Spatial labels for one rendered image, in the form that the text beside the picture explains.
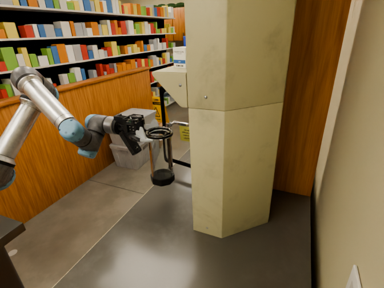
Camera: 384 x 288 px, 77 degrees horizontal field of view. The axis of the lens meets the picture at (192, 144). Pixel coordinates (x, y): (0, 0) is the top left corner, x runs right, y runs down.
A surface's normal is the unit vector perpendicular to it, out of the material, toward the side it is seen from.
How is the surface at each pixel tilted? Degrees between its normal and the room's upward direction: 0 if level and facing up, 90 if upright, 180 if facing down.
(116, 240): 0
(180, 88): 90
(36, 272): 0
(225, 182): 90
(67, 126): 47
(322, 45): 90
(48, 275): 0
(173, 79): 90
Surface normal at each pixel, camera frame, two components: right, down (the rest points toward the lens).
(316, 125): -0.40, 0.40
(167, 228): -0.04, -0.91
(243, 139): 0.36, 0.38
